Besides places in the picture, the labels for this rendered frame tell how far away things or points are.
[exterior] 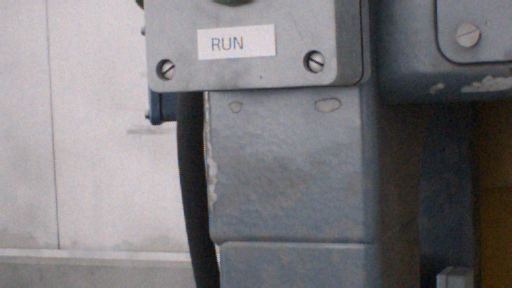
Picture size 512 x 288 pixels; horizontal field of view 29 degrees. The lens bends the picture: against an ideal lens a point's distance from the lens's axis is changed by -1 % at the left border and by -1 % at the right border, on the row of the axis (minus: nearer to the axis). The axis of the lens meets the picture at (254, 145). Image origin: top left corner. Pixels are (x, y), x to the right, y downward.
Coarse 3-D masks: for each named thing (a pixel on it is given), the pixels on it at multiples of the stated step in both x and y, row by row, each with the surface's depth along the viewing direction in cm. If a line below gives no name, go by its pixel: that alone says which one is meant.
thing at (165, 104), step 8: (144, 32) 87; (152, 96) 87; (160, 96) 87; (168, 96) 87; (176, 96) 87; (152, 104) 87; (160, 104) 87; (168, 104) 87; (176, 104) 87; (144, 112) 87; (152, 112) 87; (160, 112) 87; (168, 112) 87; (176, 112) 87; (152, 120) 87; (160, 120) 87; (168, 120) 87; (176, 120) 88
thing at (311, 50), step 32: (160, 0) 37; (192, 0) 37; (256, 0) 36; (288, 0) 35; (320, 0) 35; (352, 0) 37; (160, 32) 37; (192, 32) 37; (288, 32) 36; (320, 32) 35; (352, 32) 37; (160, 64) 38; (192, 64) 37; (224, 64) 37; (256, 64) 36; (288, 64) 36; (320, 64) 35; (352, 64) 37
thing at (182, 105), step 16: (192, 96) 44; (192, 112) 44; (192, 128) 44; (192, 144) 44; (192, 160) 44; (192, 176) 45; (192, 192) 45; (192, 208) 45; (192, 224) 45; (208, 224) 45; (192, 240) 45; (208, 240) 45; (192, 256) 46; (208, 256) 46; (208, 272) 46
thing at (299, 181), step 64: (384, 0) 40; (448, 0) 38; (384, 64) 40; (448, 64) 39; (256, 128) 41; (320, 128) 40; (384, 128) 41; (448, 128) 58; (256, 192) 41; (320, 192) 40; (384, 192) 41; (448, 192) 59; (256, 256) 42; (320, 256) 41; (384, 256) 41; (448, 256) 60
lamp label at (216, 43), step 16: (208, 32) 37; (224, 32) 36; (240, 32) 36; (256, 32) 36; (272, 32) 36; (208, 48) 37; (224, 48) 36; (240, 48) 36; (256, 48) 36; (272, 48) 36
